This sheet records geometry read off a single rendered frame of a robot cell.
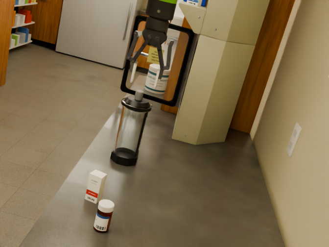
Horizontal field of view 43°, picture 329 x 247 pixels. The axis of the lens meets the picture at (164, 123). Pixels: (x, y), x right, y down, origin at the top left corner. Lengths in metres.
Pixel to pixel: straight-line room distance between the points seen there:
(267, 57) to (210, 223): 1.08
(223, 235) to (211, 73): 0.74
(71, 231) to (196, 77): 0.91
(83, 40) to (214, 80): 5.27
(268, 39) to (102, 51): 4.96
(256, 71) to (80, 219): 1.29
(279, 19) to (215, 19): 0.49
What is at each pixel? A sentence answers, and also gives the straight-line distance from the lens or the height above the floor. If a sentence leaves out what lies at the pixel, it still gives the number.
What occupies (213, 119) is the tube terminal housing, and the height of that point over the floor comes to 1.06.
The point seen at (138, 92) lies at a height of 1.21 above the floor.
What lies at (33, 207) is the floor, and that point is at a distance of 2.90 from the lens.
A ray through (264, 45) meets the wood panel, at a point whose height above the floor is 1.40.
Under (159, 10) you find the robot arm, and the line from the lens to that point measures 1.34.
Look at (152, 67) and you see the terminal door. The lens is 2.10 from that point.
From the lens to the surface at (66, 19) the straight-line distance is 6.96.
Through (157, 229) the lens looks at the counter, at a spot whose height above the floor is 0.94.
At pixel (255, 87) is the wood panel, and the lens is 2.17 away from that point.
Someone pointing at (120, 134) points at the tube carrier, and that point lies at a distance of 1.46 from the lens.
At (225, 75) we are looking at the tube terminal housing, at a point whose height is 1.27.
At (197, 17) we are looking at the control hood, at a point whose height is 1.47.
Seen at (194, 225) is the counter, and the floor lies 0.94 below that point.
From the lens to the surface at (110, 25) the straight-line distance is 6.78.
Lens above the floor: 1.60
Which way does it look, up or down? 19 degrees down
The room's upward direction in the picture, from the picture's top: 15 degrees clockwise
